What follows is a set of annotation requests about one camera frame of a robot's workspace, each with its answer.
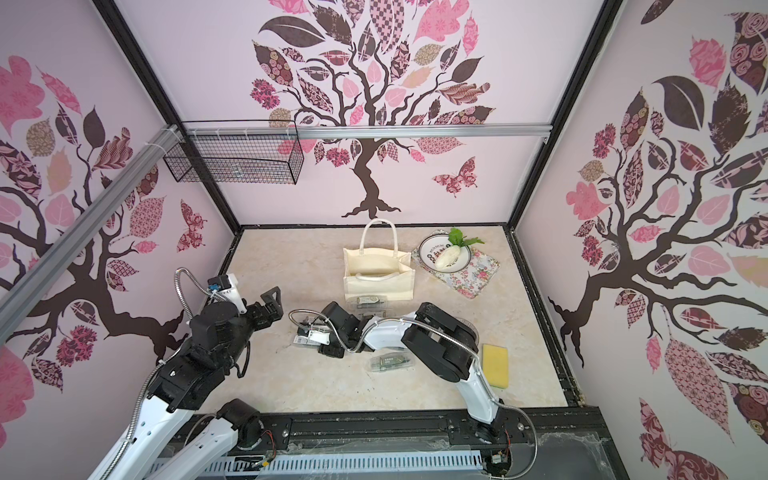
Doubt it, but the cream canvas tote bag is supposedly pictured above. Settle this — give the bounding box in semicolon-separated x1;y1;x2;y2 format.
343;219;416;301

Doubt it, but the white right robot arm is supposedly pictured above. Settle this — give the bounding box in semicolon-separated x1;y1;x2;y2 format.
310;302;500;426

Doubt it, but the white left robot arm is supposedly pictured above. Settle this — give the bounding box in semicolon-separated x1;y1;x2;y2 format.
90;287;284;479

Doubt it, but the green compass set case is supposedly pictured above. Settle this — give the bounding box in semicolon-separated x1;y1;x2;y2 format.
368;352;414;373

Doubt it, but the white round plate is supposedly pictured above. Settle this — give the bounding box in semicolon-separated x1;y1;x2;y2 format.
417;233;472;273

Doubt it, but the floral rectangular tray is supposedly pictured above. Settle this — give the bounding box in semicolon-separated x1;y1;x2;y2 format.
413;247;500;300

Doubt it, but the white toy radish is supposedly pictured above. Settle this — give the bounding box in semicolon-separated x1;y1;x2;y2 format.
435;228;484;270

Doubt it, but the yellow sponge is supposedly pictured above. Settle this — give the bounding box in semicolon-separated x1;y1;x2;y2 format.
481;344;510;389

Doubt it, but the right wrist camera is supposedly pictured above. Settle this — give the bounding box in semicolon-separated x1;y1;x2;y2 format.
296;326;330;335

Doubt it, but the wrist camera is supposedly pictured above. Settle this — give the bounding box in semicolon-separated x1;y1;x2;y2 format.
296;326;330;335
207;273;247;314

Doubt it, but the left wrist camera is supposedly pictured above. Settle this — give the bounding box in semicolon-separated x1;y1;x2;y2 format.
207;273;247;314

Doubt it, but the white cable duct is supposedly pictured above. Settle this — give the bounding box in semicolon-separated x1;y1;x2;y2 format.
194;451;483;479

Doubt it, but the black wire basket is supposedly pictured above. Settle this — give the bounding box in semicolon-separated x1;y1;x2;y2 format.
163;120;305;185

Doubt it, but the silver rail back wall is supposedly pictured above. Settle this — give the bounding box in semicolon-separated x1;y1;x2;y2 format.
186;123;553;140

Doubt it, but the silver rail wall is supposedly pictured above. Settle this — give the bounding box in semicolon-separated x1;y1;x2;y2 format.
1;125;181;343
186;123;553;140

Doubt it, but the right metal conduit cable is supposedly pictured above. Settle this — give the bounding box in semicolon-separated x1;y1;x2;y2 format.
287;308;540;480

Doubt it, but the silver rail left wall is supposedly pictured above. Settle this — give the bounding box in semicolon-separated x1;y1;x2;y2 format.
1;125;181;343

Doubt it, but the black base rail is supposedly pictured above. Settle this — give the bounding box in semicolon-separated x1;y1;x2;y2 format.
161;406;628;480

